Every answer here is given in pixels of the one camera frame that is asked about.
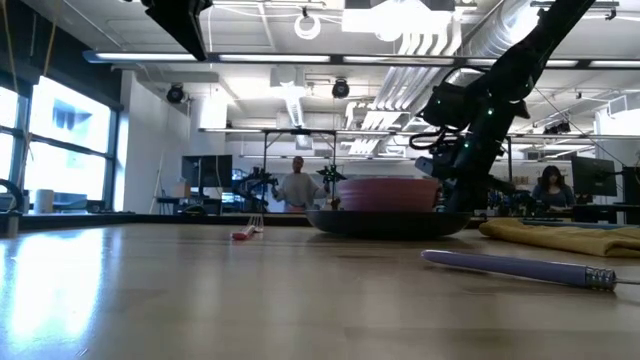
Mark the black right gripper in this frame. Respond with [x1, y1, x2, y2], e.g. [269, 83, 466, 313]
[442, 142, 516, 212]

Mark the pink bowl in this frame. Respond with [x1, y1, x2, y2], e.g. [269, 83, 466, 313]
[337, 177, 442, 213]

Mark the long ceiling light strip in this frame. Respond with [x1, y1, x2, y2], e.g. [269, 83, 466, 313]
[82, 49, 640, 70]

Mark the black round plate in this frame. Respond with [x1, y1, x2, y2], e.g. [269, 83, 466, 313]
[304, 209, 474, 239]

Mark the seated person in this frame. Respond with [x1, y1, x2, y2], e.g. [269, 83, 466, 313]
[530, 165, 576, 210]

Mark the yellow cloth napkin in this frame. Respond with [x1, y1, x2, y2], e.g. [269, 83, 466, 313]
[478, 216, 640, 259]

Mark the black computer monitor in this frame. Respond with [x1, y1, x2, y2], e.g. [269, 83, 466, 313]
[180, 154, 234, 190]
[570, 155, 619, 198]

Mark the large window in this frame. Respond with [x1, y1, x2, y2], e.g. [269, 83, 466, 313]
[0, 74, 119, 214]

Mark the standing person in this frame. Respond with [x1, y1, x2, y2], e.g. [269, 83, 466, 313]
[272, 155, 331, 214]

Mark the white paper roll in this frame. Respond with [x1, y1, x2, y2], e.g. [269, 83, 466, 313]
[33, 188, 55, 215]

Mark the spoon with purple handle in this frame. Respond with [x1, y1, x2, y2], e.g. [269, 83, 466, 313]
[420, 249, 640, 292]

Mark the white cable coil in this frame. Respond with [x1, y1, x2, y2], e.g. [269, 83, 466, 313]
[293, 12, 322, 41]

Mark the silver ventilation duct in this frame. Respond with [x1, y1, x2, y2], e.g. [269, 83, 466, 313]
[459, 0, 541, 59]

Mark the black metal table frame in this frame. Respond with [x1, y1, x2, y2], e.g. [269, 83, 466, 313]
[0, 210, 481, 234]

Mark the fork with red handle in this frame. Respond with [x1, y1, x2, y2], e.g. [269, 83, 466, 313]
[230, 213, 265, 242]

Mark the black cable bundle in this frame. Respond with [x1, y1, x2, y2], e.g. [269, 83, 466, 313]
[0, 178, 25, 239]

